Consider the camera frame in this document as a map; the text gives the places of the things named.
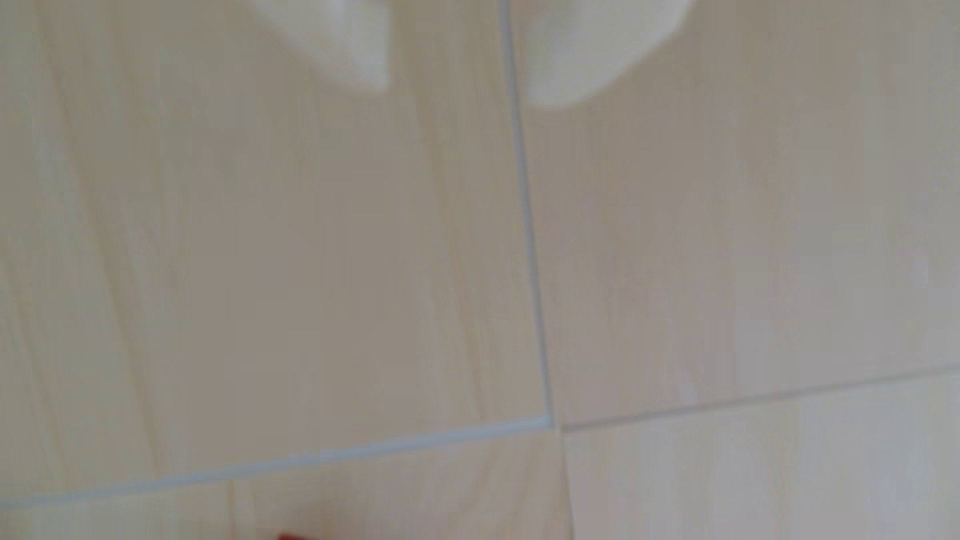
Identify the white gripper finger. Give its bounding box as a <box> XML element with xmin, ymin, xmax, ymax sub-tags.
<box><xmin>251</xmin><ymin>0</ymin><xmax>392</xmax><ymax>93</ymax></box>
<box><xmin>513</xmin><ymin>0</ymin><xmax>695</xmax><ymax>110</ymax></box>

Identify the light plywood sheet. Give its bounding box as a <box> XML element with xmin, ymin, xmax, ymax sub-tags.
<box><xmin>0</xmin><ymin>431</ymin><xmax>575</xmax><ymax>540</ymax></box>

